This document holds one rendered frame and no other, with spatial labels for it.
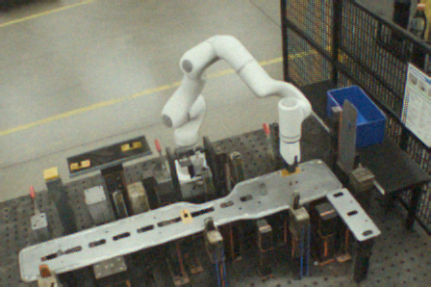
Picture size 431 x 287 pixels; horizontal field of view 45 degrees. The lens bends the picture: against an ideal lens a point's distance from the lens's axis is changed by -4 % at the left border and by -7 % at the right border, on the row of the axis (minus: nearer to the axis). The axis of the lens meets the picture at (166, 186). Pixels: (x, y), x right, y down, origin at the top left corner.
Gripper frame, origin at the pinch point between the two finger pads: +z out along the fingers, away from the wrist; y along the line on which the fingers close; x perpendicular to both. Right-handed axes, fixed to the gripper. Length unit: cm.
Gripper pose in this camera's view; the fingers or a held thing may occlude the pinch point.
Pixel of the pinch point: (291, 167)
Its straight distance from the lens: 228.4
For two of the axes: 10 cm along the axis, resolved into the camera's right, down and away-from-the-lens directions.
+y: 2.6, 6.0, -7.6
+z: 1.5, 7.5, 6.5
